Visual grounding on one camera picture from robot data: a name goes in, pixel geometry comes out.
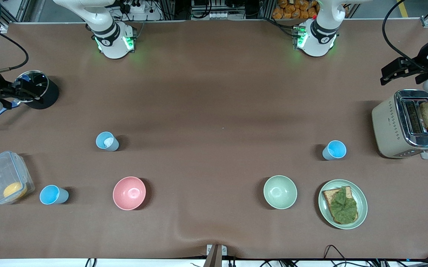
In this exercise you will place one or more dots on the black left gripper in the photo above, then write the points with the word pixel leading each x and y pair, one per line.
pixel 422 61

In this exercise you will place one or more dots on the blue cup with white content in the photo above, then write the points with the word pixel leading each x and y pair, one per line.
pixel 107 141

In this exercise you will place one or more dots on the plain blue cup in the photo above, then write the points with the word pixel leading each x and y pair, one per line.
pixel 52 194
pixel 335 150

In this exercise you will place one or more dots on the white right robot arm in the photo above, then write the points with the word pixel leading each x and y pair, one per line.
pixel 111 40

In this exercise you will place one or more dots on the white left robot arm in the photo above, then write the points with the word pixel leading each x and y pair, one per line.
pixel 319 37

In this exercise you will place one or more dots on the glass lid with blue knob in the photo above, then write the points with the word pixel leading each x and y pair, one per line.
pixel 37 77

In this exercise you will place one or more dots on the beige chrome toaster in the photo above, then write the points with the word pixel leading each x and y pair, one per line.
pixel 388 129

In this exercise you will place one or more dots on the yellow round food item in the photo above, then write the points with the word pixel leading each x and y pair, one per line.
pixel 14 190

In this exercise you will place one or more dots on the orange snack packets pile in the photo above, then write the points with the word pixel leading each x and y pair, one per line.
pixel 295 9

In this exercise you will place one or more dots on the pale green plate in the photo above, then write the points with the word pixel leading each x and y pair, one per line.
pixel 362 204

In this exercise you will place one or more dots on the toast slice under lettuce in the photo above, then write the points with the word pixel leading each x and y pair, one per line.
pixel 328 194

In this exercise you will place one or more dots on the white power strip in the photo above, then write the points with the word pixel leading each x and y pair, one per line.
pixel 139 6

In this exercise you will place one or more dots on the pink bowl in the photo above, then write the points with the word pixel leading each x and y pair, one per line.
pixel 129 193

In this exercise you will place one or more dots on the green lettuce leaf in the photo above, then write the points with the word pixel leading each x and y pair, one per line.
pixel 343 207

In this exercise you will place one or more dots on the pale green bowl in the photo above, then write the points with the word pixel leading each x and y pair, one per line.
pixel 280 192

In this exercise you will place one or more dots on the brown table cover mat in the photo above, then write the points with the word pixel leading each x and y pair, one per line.
pixel 214 92

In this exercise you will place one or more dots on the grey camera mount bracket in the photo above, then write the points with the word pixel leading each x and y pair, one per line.
pixel 216 254

